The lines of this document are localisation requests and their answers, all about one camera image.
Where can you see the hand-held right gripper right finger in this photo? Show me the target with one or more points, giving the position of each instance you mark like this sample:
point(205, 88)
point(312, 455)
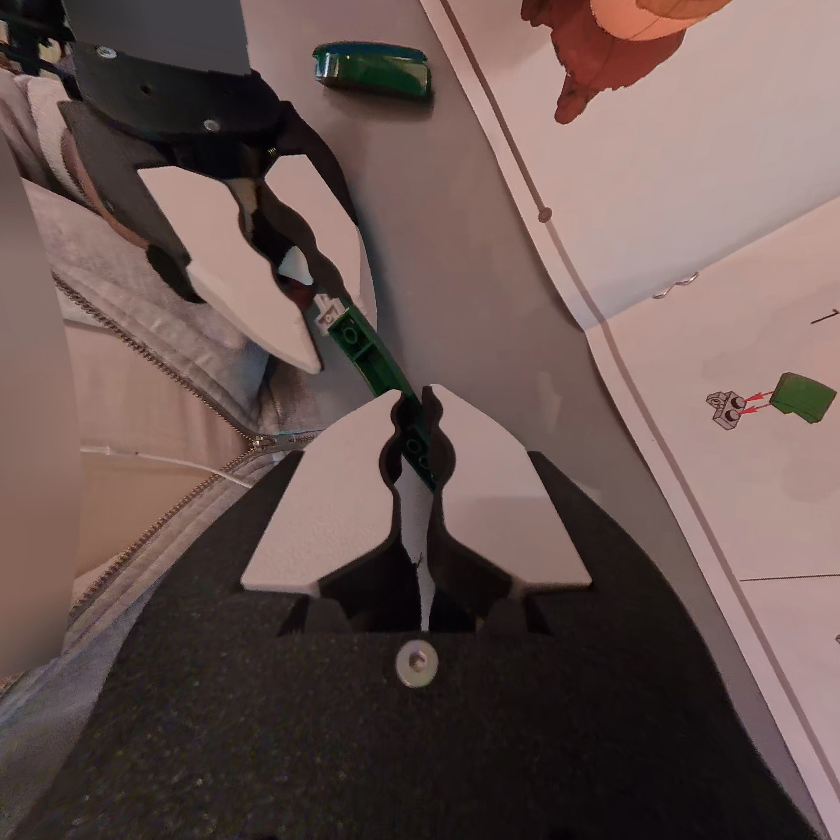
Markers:
point(505, 505)

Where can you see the green curved toy brick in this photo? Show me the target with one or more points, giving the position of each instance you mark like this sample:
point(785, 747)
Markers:
point(369, 358)

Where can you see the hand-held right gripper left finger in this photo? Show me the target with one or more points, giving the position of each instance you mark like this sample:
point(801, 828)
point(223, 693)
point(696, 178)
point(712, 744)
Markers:
point(328, 499)

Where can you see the grey zip hoodie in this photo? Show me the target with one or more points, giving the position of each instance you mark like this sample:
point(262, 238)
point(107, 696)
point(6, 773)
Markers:
point(131, 308)

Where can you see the small white toy brick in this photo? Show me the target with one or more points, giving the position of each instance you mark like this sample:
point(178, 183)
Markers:
point(328, 313)

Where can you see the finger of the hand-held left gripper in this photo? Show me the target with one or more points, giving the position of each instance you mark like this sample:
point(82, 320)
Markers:
point(216, 262)
point(328, 223)

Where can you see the toy brick instruction booklet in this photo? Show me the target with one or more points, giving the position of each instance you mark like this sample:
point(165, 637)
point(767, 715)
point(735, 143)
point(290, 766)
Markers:
point(656, 170)

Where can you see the glossy green toy brick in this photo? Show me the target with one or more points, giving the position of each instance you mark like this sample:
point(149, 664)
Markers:
point(374, 69)

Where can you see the grey desk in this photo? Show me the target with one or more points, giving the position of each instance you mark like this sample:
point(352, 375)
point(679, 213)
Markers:
point(453, 236)

